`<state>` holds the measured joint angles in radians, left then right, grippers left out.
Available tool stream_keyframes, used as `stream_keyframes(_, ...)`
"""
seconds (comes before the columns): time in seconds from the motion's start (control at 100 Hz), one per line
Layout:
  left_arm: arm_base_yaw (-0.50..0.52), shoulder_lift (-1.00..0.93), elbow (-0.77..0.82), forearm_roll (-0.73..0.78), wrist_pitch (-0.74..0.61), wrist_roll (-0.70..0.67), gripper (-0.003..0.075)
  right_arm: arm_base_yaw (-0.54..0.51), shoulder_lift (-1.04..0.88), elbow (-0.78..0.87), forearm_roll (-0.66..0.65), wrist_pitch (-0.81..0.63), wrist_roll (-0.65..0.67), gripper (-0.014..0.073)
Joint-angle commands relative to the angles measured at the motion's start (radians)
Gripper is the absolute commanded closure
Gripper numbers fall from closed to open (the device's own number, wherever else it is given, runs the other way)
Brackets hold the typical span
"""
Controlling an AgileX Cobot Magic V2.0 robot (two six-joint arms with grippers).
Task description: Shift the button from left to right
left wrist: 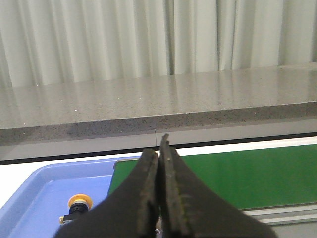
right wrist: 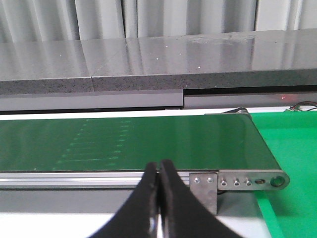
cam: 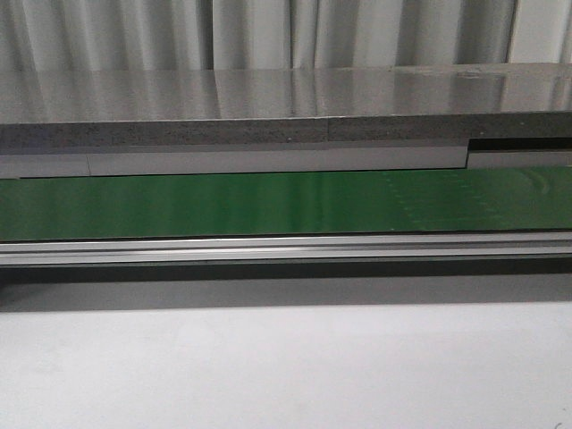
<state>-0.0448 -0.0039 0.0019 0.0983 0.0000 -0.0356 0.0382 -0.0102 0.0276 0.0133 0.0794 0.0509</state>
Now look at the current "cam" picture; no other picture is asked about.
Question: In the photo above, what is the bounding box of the grey right cabinet panel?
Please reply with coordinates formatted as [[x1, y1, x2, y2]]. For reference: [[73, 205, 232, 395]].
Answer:
[[467, 150, 572, 169]]

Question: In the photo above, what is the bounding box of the grey cabinet panel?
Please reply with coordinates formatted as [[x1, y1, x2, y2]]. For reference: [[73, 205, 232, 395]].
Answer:
[[1, 138, 468, 179], [467, 150, 572, 169]]

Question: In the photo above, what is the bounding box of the green conveyor belt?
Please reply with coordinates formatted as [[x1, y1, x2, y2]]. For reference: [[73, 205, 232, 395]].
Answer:
[[1, 166, 571, 242]]

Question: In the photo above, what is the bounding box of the grey cabinet front panel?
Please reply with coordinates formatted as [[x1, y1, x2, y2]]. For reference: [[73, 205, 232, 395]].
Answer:
[[1, 138, 468, 179]]

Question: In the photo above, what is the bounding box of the grey stone countertop slab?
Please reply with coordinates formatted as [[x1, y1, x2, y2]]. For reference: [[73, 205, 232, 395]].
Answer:
[[0, 62, 572, 149]]

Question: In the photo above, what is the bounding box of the white pleated curtain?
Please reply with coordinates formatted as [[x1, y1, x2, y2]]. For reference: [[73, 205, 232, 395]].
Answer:
[[1, 1, 571, 72]]

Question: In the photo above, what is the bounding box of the aluminium conveyor side rail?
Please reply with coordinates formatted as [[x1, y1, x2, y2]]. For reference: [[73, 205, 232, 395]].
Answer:
[[1, 231, 571, 267]]

